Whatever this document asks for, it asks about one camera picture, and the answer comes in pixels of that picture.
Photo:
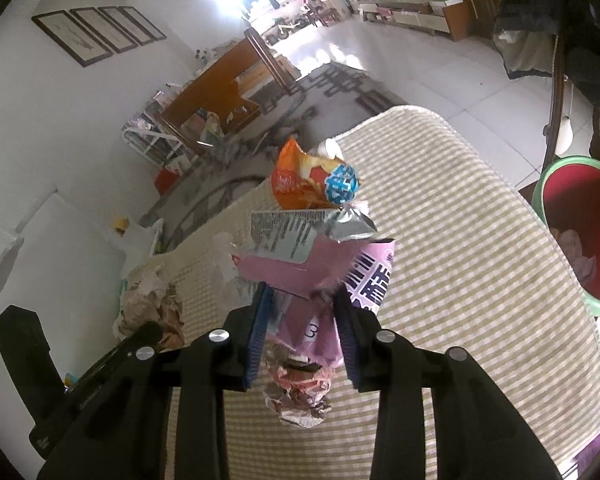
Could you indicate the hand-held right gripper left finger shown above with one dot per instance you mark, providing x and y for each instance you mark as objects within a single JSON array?
[{"x": 257, "y": 340}]

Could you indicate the yellow cap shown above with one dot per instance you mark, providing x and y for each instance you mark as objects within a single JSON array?
[{"x": 120, "y": 222}]

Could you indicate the red bag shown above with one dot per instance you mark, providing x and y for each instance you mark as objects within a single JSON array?
[{"x": 166, "y": 181}]

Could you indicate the crumpled beige paper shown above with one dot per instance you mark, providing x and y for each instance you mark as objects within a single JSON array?
[{"x": 150, "y": 310}]

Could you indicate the pink snack packet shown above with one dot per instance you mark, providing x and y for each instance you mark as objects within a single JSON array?
[{"x": 300, "y": 272}]

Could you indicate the television cabinet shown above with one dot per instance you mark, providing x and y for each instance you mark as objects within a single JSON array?
[{"x": 420, "y": 17}]

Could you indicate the silver foil wrapper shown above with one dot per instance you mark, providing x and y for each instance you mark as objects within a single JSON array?
[{"x": 285, "y": 235}]

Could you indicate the orange snack bag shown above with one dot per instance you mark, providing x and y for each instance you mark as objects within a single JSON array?
[{"x": 300, "y": 180}]

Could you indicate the large framed wall picture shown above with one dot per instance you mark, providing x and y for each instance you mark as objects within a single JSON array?
[{"x": 70, "y": 37}]

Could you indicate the clear plastic bag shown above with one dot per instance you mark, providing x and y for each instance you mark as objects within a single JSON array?
[{"x": 230, "y": 270}]

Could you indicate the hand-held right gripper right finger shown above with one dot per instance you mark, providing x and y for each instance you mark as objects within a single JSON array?
[{"x": 350, "y": 345}]

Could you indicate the white magazine rack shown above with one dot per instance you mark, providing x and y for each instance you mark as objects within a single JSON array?
[{"x": 145, "y": 135}]

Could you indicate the child's bicycle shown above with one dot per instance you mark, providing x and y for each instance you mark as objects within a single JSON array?
[{"x": 282, "y": 30}]

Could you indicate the small wooden chair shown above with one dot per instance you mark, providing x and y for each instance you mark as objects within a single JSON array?
[{"x": 320, "y": 14}]

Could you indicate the small white plastic cup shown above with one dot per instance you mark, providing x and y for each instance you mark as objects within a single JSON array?
[{"x": 329, "y": 149}]

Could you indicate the crumpled red white wrapper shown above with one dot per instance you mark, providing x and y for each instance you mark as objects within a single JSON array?
[{"x": 300, "y": 395}]

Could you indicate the purple sheet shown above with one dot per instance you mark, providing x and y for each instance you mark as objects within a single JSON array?
[{"x": 587, "y": 457}]

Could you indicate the navy jacket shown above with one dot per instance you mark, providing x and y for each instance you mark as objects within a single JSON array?
[{"x": 570, "y": 20}]

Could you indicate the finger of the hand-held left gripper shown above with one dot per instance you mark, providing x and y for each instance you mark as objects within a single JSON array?
[{"x": 130, "y": 345}]

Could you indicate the grey patterned rug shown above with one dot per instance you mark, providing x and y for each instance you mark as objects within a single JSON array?
[{"x": 330, "y": 90}]

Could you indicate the wooden bench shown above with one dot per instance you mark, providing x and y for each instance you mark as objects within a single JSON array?
[{"x": 215, "y": 90}]

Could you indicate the green rimmed red trash bin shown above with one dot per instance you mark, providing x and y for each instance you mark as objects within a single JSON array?
[{"x": 570, "y": 200}]

